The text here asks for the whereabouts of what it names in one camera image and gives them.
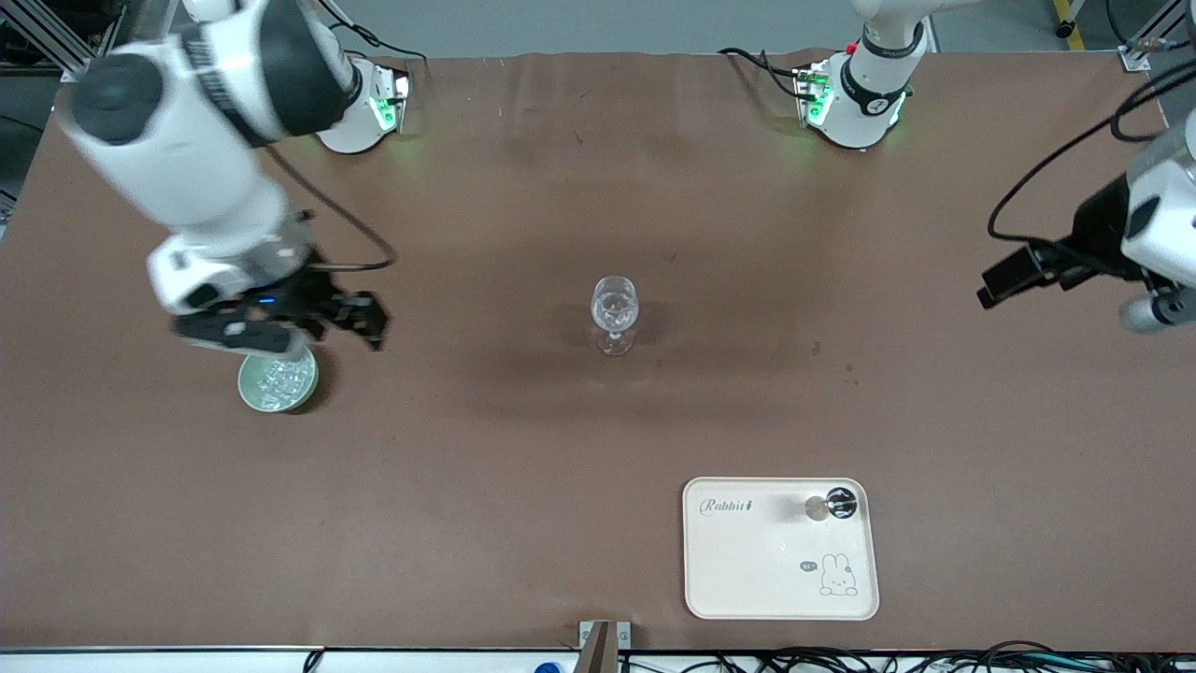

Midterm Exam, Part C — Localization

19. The brown table cover sheet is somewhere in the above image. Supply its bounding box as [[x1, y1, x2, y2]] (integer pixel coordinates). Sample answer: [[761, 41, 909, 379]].
[[0, 51, 1196, 653]]

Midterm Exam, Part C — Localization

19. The white table edge rail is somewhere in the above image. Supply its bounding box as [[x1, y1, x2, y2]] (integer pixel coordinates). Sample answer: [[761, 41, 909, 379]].
[[0, 645, 1196, 673]]

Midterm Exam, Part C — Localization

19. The pile of clear ice cubes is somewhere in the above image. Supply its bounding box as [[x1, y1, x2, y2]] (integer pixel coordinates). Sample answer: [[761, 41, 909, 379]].
[[260, 359, 314, 409]]

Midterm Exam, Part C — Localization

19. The black cable bundle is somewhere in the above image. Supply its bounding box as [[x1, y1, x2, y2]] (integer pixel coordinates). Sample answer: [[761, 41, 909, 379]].
[[619, 640, 1196, 673]]

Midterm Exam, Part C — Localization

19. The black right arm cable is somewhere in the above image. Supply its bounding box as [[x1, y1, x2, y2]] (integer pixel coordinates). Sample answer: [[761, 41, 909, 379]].
[[265, 150, 399, 273]]

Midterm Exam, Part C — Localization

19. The grey metal mounting bracket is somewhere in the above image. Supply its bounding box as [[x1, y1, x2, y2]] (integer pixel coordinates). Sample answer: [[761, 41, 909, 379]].
[[578, 620, 632, 673]]

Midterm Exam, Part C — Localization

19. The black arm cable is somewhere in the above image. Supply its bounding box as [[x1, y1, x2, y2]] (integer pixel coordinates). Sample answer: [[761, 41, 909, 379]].
[[987, 61, 1196, 246], [265, 150, 399, 273]]

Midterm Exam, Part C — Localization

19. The pale green ceramic bowl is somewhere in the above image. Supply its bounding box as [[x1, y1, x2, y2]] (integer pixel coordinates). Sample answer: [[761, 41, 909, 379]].
[[237, 348, 320, 413]]

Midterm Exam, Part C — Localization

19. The aluminium frame profile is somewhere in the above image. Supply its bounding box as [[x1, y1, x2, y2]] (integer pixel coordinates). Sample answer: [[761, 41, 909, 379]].
[[1119, 0, 1196, 74], [0, 0, 94, 83]]

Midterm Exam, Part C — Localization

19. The steel double jigger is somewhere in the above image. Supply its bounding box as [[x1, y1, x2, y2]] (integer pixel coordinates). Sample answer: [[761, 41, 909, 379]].
[[804, 486, 859, 521]]

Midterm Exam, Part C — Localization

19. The black base cable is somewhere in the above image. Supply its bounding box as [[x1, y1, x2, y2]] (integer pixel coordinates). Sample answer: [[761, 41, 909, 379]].
[[717, 46, 810, 100], [327, 17, 431, 64]]

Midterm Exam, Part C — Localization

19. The clear stemmed wine glass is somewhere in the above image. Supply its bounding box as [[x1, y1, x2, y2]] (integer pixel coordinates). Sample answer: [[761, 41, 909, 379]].
[[591, 276, 642, 356]]

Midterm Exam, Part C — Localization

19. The cream rabbit print tray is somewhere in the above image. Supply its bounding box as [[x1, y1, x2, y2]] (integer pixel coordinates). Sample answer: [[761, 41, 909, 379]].
[[683, 477, 881, 621]]

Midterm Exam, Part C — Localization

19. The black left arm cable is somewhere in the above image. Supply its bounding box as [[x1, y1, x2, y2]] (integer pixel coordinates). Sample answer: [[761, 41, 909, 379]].
[[987, 61, 1196, 246]]

